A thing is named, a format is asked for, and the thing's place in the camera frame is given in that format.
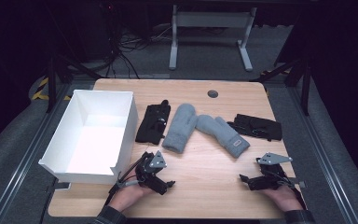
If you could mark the grey metal floor rail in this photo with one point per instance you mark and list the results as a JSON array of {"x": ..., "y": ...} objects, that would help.
[
  {"x": 323, "y": 155},
  {"x": 28, "y": 155}
]

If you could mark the grey metal table bracket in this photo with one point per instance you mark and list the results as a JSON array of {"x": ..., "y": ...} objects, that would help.
[
  {"x": 62, "y": 186},
  {"x": 300, "y": 184}
]

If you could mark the person's right hand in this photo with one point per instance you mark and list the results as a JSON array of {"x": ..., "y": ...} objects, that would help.
[{"x": 284, "y": 197}]

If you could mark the white box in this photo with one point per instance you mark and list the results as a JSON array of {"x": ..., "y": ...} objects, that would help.
[{"x": 96, "y": 140}]

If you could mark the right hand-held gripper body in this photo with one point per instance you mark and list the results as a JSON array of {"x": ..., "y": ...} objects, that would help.
[{"x": 273, "y": 174}]

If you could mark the white metal table frame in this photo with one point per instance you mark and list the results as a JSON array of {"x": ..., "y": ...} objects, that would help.
[{"x": 211, "y": 19}]

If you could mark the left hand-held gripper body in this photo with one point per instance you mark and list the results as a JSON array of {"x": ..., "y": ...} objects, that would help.
[{"x": 155, "y": 161}]

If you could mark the grey round table grommet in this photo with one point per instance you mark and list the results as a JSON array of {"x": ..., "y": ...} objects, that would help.
[{"x": 213, "y": 94}]

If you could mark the yellow black hazard tape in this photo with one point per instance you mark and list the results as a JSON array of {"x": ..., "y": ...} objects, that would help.
[{"x": 42, "y": 90}]

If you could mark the person's left hand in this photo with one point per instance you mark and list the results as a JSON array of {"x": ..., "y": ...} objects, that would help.
[{"x": 129, "y": 196}]

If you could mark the black glove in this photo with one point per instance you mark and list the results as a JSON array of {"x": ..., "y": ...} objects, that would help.
[
  {"x": 258, "y": 127},
  {"x": 153, "y": 124}
]

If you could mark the black tripod stand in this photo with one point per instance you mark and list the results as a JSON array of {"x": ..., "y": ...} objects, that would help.
[
  {"x": 52, "y": 81},
  {"x": 304, "y": 84}
]

